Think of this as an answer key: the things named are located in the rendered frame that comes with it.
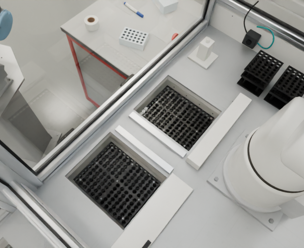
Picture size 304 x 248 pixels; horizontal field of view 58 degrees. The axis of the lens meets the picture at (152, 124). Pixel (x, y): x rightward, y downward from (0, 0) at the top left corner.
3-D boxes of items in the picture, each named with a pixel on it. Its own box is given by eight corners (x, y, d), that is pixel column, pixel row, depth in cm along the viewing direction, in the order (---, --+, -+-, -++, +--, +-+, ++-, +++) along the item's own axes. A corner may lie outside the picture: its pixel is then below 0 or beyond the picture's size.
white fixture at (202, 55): (187, 57, 108) (191, 39, 99) (199, 45, 111) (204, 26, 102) (205, 70, 105) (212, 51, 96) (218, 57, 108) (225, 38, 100)
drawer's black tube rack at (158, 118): (137, 123, 106) (137, 114, 100) (166, 94, 112) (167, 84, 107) (183, 158, 100) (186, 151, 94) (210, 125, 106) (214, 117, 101)
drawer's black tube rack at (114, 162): (76, 184, 94) (73, 179, 88) (112, 148, 100) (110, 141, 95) (125, 229, 88) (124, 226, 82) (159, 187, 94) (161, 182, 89)
